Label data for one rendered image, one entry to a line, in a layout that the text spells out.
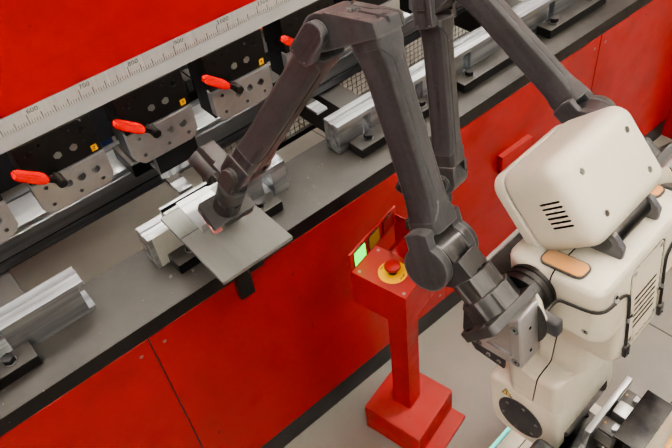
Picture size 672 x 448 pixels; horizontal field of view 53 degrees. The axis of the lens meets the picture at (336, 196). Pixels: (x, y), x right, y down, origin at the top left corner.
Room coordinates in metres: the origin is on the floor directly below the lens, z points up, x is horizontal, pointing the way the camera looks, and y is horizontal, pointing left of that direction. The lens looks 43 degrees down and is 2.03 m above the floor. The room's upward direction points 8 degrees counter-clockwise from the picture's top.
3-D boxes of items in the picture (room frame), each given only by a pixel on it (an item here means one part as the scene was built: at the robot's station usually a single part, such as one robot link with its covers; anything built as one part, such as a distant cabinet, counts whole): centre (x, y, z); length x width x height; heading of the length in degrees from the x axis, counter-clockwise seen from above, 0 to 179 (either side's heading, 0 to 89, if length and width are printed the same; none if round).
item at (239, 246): (1.06, 0.25, 1.00); 0.26 x 0.18 x 0.01; 35
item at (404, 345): (1.09, -0.13, 0.39); 0.06 x 0.06 x 0.54; 48
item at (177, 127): (1.17, 0.36, 1.26); 0.15 x 0.09 x 0.17; 125
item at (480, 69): (1.71, -0.52, 0.89); 0.30 x 0.05 x 0.03; 125
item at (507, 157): (1.64, -0.59, 0.59); 0.15 x 0.02 x 0.07; 125
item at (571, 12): (1.94, -0.85, 0.89); 0.30 x 0.05 x 0.03; 125
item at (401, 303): (1.09, -0.13, 0.75); 0.20 x 0.16 x 0.18; 138
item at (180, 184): (1.31, 0.42, 1.01); 0.26 x 0.12 x 0.05; 35
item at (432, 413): (1.07, -0.16, 0.06); 0.25 x 0.20 x 0.12; 48
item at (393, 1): (1.51, -0.14, 1.26); 0.15 x 0.09 x 0.17; 125
